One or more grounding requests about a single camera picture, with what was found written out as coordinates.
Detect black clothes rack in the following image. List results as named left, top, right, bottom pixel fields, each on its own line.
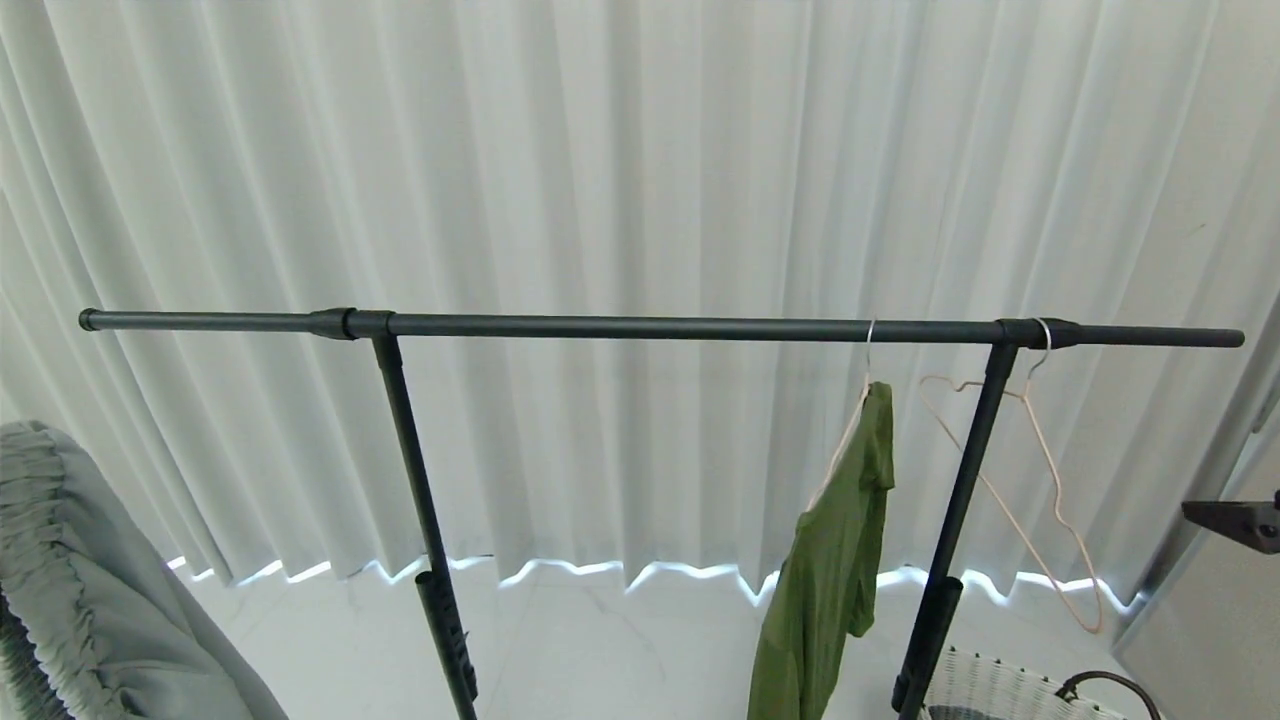
left=78, top=307, right=1246, bottom=720

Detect pink clothes hanger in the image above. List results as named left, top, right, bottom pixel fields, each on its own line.
left=918, top=320, right=1104, bottom=634
left=805, top=320, right=881, bottom=511

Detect pale grey garment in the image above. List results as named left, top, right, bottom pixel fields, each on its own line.
left=0, top=420, right=291, bottom=720

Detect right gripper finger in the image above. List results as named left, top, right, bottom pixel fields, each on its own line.
left=1182, top=490, right=1280, bottom=556

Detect green printed shirt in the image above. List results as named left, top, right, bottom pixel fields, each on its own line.
left=747, top=380, right=896, bottom=720

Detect white laundry basket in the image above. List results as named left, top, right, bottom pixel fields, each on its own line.
left=915, top=648, right=1166, bottom=720

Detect white curtain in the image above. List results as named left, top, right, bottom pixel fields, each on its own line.
left=0, top=0, right=1280, bottom=616

